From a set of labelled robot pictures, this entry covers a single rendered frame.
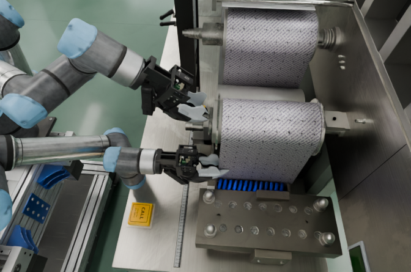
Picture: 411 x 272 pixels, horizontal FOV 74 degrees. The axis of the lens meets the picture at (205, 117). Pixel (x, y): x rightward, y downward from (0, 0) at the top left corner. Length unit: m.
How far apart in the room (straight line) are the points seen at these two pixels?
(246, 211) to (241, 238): 0.08
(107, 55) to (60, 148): 0.40
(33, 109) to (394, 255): 0.71
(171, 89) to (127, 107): 1.85
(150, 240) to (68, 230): 0.94
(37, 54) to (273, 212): 2.81
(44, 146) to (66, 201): 1.06
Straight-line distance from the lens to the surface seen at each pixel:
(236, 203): 0.86
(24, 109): 0.62
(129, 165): 0.82
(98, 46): 0.57
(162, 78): 0.59
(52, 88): 0.63
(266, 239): 0.85
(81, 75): 0.66
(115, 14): 3.47
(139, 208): 0.99
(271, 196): 0.87
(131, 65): 0.58
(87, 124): 2.42
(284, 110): 0.69
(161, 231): 0.98
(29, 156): 0.87
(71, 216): 1.87
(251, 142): 0.69
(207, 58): 1.40
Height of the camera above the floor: 1.84
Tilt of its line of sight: 55 degrees down
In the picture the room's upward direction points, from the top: straight up
